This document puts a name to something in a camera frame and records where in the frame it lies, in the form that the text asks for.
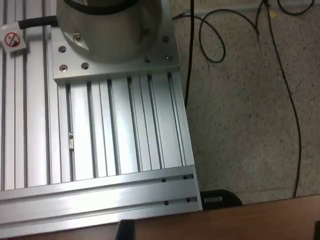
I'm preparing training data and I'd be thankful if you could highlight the black hanging cable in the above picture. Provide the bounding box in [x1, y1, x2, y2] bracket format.
[183, 0, 195, 102]

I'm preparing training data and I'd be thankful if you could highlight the black stand foot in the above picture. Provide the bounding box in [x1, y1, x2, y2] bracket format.
[201, 189, 243, 207]

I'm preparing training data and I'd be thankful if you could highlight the aluminium profile robot stand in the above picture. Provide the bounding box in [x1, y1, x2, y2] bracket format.
[0, 0, 203, 235]

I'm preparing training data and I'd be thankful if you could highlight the aluminium mounting plate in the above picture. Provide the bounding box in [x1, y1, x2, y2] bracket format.
[51, 0, 181, 84]

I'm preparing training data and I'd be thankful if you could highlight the long black floor cable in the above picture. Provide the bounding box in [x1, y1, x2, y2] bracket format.
[264, 0, 302, 199]

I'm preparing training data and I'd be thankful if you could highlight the looped black floor cable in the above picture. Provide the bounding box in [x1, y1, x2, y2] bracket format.
[172, 0, 270, 63]

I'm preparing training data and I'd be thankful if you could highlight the black hose cable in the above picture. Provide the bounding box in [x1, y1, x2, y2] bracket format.
[18, 15, 58, 28]

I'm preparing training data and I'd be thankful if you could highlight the white warning tag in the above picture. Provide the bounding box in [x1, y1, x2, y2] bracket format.
[0, 23, 27, 55]

